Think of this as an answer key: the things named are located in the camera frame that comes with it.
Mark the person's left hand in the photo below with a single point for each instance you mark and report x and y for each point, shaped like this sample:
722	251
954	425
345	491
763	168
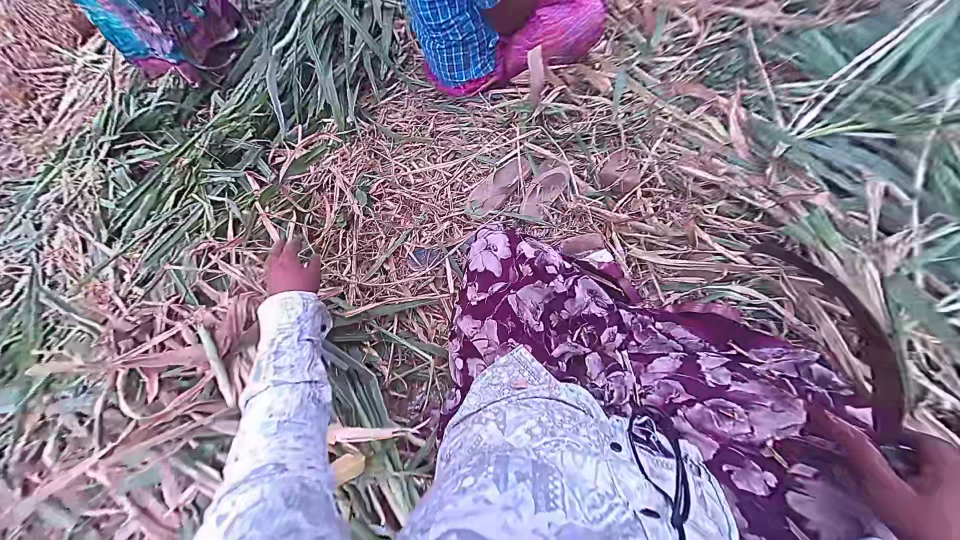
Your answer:
289	274

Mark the person's right hand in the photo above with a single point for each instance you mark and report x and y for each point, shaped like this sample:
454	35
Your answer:
919	499

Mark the person's right fingers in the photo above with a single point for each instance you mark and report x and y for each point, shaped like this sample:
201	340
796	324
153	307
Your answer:
855	448

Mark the person's left thumb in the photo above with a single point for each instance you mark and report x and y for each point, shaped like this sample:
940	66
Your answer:
313	268

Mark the person's left fingers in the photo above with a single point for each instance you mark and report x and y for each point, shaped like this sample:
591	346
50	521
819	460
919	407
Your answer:
286	247

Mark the dark curved sickle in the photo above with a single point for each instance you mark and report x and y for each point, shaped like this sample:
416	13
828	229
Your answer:
877	352

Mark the person's left forearm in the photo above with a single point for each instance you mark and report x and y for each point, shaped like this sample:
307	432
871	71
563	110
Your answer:
283	420

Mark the pile of green grass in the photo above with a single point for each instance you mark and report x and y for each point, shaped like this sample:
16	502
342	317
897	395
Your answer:
892	127
172	165

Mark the pile of dry stalks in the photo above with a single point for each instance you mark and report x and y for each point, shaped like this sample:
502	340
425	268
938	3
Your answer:
142	375

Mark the person's legs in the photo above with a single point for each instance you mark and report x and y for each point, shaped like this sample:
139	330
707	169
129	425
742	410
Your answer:
585	322

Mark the person's body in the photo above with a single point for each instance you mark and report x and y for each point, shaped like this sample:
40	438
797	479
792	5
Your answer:
547	465

